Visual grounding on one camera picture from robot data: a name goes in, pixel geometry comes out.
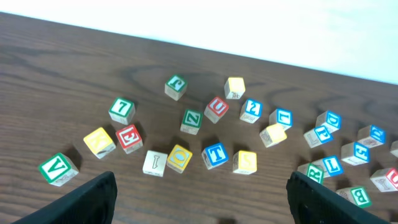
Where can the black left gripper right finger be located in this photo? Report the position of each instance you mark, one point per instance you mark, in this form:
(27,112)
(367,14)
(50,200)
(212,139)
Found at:
(312,203)

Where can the red u block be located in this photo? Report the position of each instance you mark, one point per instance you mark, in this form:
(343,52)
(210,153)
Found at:
(385,180)
(216,109)

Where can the yellow K block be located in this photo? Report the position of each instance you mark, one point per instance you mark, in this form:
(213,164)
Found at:
(99,143)

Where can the blue L block lower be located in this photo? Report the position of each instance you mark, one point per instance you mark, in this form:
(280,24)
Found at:
(330,166)

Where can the blue P block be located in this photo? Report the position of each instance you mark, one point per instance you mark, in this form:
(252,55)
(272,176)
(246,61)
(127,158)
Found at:
(318,136)

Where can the yellow O block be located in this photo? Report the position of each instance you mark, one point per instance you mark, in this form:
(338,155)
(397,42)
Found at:
(179,158)

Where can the blue T block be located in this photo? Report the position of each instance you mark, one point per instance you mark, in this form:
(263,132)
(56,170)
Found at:
(214,155)

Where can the blue D block right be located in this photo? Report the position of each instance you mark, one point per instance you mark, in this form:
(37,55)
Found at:
(371,136)

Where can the red U block right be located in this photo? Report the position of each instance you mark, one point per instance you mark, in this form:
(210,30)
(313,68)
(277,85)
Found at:
(385,180)

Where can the green B block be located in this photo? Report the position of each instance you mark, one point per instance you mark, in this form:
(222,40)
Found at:
(356,195)

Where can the blue d block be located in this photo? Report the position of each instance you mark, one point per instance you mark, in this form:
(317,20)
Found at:
(371,136)
(330,120)

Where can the yellow block top row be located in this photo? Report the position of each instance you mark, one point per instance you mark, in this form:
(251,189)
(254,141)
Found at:
(234,88)

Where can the green V block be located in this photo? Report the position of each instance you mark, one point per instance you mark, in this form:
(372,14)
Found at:
(58,170)

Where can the green 7 block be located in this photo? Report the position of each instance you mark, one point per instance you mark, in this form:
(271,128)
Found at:
(122,110)

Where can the yellow S block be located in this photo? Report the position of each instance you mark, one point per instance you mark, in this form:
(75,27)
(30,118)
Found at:
(245,162)

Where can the red U block left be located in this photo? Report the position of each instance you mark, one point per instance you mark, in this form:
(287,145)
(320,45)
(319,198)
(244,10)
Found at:
(216,109)

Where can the green R block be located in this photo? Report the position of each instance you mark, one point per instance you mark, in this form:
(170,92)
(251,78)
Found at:
(312,171)

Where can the blue l block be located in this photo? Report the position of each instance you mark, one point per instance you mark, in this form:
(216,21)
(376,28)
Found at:
(283,117)
(330,166)

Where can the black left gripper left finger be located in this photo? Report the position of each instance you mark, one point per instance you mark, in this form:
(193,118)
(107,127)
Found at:
(93,202)

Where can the green Z block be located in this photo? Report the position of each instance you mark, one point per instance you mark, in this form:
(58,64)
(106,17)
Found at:
(191,122)

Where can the green J block top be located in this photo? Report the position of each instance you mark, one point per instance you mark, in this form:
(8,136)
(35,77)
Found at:
(175,87)

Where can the red E block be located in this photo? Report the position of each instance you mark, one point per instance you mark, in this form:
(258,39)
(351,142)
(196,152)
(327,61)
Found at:
(130,139)

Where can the blue 5 block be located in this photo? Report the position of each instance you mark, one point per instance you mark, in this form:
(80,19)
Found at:
(355,154)

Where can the yellow block centre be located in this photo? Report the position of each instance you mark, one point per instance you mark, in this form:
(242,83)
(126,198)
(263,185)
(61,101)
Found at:
(273,135)

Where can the blue 2 block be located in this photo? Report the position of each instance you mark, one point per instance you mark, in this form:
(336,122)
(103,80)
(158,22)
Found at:
(251,111)

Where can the blue D block left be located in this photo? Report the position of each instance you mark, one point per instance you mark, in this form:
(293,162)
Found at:
(330,120)

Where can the plain I wooden block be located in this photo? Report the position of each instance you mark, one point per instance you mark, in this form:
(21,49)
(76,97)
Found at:
(155,163)

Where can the blue L block upper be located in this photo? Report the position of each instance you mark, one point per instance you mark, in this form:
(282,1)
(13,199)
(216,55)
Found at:
(283,117)

